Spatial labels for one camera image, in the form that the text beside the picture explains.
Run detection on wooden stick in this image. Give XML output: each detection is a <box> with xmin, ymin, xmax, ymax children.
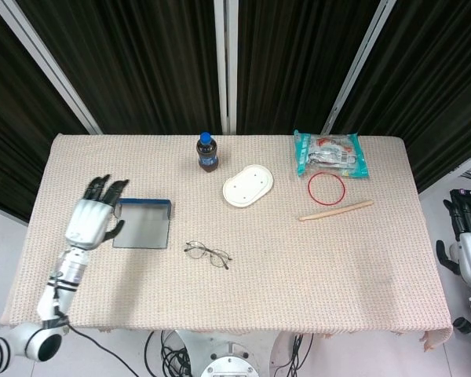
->
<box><xmin>298</xmin><ymin>199</ymin><xmax>375</xmax><ymax>222</ymax></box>

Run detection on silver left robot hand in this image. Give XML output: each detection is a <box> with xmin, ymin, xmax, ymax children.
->
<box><xmin>64</xmin><ymin>174</ymin><xmax>130</xmax><ymax>251</ymax></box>

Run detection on white frame post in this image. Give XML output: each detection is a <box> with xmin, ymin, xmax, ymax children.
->
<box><xmin>214</xmin><ymin>0</ymin><xmax>239</xmax><ymax>134</ymax></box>
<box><xmin>320</xmin><ymin>0</ymin><xmax>397</xmax><ymax>134</ymax></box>
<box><xmin>0</xmin><ymin>0</ymin><xmax>103</xmax><ymax>135</ymax></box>

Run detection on cola bottle with blue cap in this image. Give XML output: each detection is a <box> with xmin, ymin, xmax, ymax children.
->
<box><xmin>195</xmin><ymin>131</ymin><xmax>221</xmax><ymax>174</ymax></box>

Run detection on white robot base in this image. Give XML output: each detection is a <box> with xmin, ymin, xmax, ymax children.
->
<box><xmin>176</xmin><ymin>329</ymin><xmax>295</xmax><ymax>377</ymax></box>

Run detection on black cable bundle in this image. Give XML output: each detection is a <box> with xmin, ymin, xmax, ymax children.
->
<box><xmin>276</xmin><ymin>332</ymin><xmax>315</xmax><ymax>377</ymax></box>
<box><xmin>144</xmin><ymin>329</ymin><xmax>193</xmax><ymax>377</ymax></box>

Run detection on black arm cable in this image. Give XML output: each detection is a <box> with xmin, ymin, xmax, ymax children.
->
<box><xmin>50</xmin><ymin>270</ymin><xmax>142</xmax><ymax>377</ymax></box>

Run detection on beige waffle tablecloth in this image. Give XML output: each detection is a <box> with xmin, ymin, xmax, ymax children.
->
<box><xmin>0</xmin><ymin>133</ymin><xmax>455</xmax><ymax>350</ymax></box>

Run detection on black pleated curtain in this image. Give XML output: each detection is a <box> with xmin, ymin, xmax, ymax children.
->
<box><xmin>0</xmin><ymin>0</ymin><xmax>471</xmax><ymax>223</ymax></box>

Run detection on teal snack bag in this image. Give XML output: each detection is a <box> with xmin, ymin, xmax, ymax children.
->
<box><xmin>293</xmin><ymin>129</ymin><xmax>371</xmax><ymax>180</ymax></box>

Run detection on thin-rimmed eyeglasses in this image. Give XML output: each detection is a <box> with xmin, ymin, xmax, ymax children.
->
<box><xmin>184</xmin><ymin>240</ymin><xmax>233</xmax><ymax>271</ymax></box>

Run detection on blue glasses case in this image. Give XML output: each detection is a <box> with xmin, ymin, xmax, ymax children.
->
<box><xmin>112</xmin><ymin>197</ymin><xmax>173</xmax><ymax>251</ymax></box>

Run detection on red rubber ring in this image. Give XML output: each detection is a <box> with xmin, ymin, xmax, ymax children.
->
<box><xmin>307</xmin><ymin>171</ymin><xmax>346</xmax><ymax>206</ymax></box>

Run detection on white oval plastic tray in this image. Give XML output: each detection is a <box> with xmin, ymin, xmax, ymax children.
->
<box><xmin>222</xmin><ymin>164</ymin><xmax>275</xmax><ymax>208</ymax></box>

